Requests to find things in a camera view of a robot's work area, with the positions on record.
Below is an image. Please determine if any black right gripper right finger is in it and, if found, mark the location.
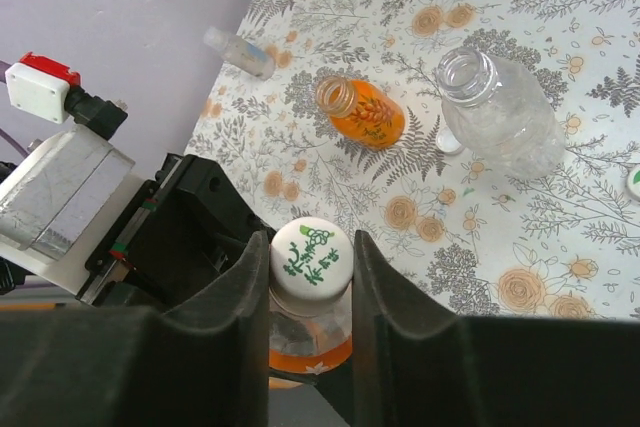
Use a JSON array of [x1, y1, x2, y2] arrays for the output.
[[352, 231, 639, 426]]

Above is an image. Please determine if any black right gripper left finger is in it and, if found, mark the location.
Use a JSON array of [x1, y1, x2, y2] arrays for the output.
[[1, 232, 269, 426]]

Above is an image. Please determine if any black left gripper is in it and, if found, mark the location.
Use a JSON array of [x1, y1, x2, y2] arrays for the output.
[[84, 154, 275, 307]]

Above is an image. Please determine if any white cap green print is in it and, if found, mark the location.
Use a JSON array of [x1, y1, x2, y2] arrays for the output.
[[269, 217, 354, 317]]

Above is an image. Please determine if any orange juice bottle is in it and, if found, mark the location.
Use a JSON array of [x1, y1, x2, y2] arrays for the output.
[[315, 76, 405, 149]]

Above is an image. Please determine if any blue white bottle cap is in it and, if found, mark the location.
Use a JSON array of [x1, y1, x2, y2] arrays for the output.
[[436, 127, 465, 156]]

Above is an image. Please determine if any clear water bottle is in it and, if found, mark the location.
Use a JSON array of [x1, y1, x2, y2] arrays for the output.
[[435, 47, 565, 180]]

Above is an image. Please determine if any white green bottle cap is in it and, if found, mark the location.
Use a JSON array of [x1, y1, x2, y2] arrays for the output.
[[626, 164, 640, 201]]

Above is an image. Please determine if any small clear bottle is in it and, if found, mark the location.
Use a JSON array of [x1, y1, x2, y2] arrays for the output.
[[203, 27, 276, 80]]

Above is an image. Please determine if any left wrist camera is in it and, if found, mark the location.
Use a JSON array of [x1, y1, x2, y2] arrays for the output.
[[1, 125, 143, 294]]

